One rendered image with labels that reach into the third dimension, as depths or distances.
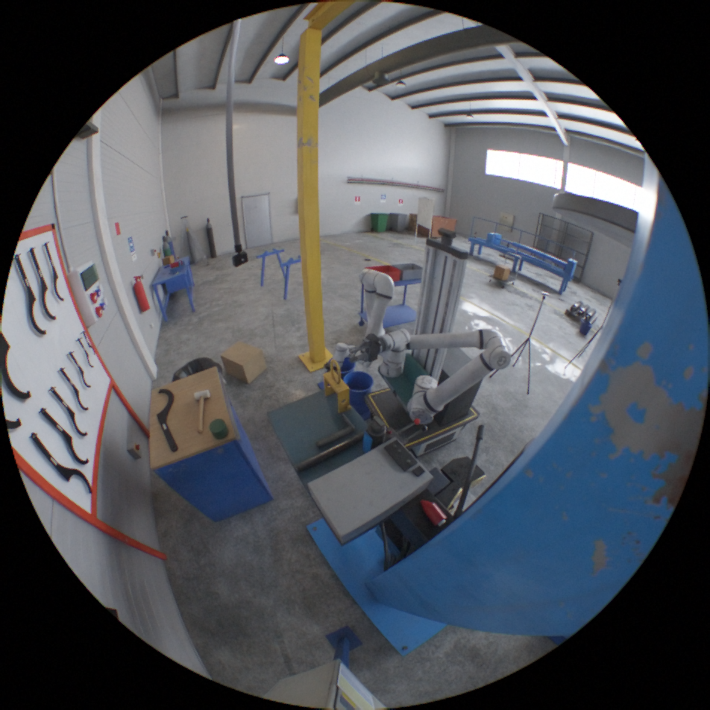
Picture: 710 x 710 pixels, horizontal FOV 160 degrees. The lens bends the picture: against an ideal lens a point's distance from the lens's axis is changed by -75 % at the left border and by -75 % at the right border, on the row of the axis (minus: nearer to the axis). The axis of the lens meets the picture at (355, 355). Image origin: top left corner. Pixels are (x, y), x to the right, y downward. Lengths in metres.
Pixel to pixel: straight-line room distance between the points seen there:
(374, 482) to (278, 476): 1.50
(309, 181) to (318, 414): 2.07
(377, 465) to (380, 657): 1.58
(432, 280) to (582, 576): 1.71
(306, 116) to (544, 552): 2.78
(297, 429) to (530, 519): 1.17
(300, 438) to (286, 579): 1.25
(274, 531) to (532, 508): 2.10
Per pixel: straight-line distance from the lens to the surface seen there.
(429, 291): 1.79
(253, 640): 2.22
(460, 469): 1.29
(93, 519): 1.93
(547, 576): 0.22
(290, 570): 2.11
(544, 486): 0.15
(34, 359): 1.94
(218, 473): 1.73
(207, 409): 1.70
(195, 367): 2.74
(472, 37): 5.99
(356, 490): 0.94
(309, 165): 2.61
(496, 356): 1.33
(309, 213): 2.60
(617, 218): 0.39
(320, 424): 1.26
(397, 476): 0.98
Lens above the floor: 2.06
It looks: 37 degrees down
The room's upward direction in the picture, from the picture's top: 1 degrees clockwise
